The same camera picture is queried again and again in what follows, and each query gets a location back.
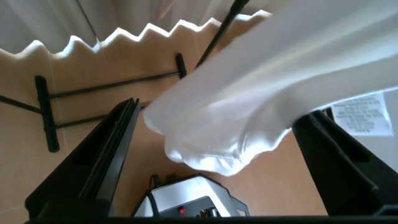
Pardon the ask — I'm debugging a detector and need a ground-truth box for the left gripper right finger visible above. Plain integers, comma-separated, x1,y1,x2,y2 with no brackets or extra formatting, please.
292,110,398,217

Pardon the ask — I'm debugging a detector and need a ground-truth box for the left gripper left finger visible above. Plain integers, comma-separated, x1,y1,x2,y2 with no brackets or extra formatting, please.
24,98,141,218

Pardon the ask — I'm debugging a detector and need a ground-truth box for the white printed t-shirt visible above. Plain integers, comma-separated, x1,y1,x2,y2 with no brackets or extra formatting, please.
143,0,398,177

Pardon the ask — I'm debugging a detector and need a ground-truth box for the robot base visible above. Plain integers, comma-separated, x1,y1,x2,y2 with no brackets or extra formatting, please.
133,174,251,218

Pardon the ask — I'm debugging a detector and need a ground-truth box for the black clothes rack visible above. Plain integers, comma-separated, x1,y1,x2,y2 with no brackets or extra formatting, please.
0,0,251,153

